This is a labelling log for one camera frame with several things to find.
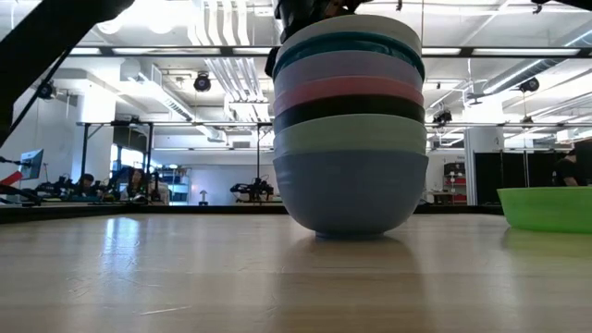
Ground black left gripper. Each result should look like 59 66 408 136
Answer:
264 0 371 79

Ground teal bowl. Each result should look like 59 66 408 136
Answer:
272 31 426 80

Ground pink bowl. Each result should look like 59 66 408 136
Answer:
273 75 426 117

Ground dark charcoal bowl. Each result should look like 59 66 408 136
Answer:
272 94 426 135

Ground white bowl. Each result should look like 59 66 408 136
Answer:
276 13 423 61

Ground sage green bowl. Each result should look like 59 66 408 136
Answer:
272 114 428 158

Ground blue-grey bowl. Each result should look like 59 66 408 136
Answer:
272 148 430 241

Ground person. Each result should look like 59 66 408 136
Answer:
123 167 150 201
76 173 99 198
552 138 592 188

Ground black overhead beam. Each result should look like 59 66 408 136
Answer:
68 44 592 59

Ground red storage shelf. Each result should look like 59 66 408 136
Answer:
443 161 468 205

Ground black partition panel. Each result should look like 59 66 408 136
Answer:
474 152 556 206

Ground computer monitor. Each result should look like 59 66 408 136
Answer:
18 148 45 181

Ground bright green plastic bowl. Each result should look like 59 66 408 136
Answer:
497 186 592 235

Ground black aluminium table frame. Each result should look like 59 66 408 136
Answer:
0 202 506 226

